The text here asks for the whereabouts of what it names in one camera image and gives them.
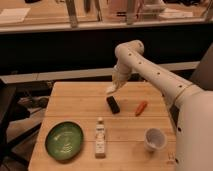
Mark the orange toy carrot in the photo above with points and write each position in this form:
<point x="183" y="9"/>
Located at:
<point x="141" y="108"/>

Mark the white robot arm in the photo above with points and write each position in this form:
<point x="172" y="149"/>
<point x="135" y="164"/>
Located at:
<point x="194" y="136"/>

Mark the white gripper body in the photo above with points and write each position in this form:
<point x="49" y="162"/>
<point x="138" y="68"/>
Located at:
<point x="119" y="78"/>

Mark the green ceramic plate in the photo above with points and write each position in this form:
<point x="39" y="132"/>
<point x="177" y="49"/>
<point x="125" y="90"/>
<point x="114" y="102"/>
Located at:
<point x="64" y="141"/>

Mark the dark chair at left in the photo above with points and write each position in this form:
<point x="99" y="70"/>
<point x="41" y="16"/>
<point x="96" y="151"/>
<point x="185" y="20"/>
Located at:
<point x="8" y="110"/>

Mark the black rectangular block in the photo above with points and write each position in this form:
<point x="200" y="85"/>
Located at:
<point x="113" y="104"/>

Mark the white paper sheet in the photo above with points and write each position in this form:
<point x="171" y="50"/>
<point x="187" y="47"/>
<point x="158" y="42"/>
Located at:
<point x="13" y="15"/>

